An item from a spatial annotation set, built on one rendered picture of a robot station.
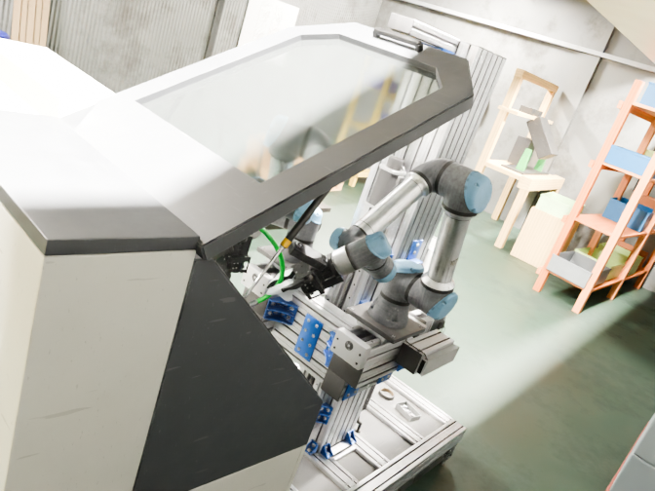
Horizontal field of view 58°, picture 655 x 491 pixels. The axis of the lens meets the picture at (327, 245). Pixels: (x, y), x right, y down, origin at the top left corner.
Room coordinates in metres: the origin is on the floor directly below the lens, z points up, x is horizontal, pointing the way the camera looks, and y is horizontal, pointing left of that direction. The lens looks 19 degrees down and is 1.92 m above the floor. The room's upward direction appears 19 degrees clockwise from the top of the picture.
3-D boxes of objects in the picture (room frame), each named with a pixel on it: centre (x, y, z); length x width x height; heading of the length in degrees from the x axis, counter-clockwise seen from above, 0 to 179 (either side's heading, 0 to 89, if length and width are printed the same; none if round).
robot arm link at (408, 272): (1.97, -0.30, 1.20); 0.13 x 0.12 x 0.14; 53
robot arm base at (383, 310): (1.98, -0.29, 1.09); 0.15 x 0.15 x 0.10
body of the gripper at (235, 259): (1.54, 0.25, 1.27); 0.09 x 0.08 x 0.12; 141
